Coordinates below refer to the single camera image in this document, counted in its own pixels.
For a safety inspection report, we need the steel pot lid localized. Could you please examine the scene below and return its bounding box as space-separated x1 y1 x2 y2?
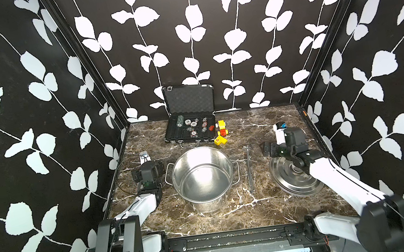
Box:
270 157 325 197

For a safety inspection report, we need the yellow red toy car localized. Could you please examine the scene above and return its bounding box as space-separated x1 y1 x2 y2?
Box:
217 120 228 137

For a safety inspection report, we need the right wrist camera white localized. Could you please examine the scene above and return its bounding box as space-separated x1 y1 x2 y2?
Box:
272 121 287 145

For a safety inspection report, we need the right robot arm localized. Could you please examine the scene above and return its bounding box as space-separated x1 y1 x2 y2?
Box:
260 122 404 252

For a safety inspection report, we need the black poker chip case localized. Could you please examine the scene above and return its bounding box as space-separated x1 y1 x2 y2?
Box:
162 84 217 144

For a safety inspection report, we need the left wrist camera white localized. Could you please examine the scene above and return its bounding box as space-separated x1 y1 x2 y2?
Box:
139 151 151 165

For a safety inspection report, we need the yellow number six block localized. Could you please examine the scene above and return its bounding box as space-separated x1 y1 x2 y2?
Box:
214 136 228 146

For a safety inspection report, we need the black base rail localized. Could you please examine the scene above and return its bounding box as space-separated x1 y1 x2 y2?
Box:
164 222 339 252

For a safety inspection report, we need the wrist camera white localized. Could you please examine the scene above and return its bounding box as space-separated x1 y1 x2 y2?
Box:
139 151 151 165
272 121 287 145

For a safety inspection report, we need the long metal spoon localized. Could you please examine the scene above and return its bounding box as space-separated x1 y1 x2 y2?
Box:
243 146 255 195

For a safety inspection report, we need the stainless steel pot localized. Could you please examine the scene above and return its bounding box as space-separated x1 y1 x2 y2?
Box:
164 146 241 214

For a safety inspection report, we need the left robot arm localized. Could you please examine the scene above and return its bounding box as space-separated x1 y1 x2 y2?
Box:
95 160 166 252

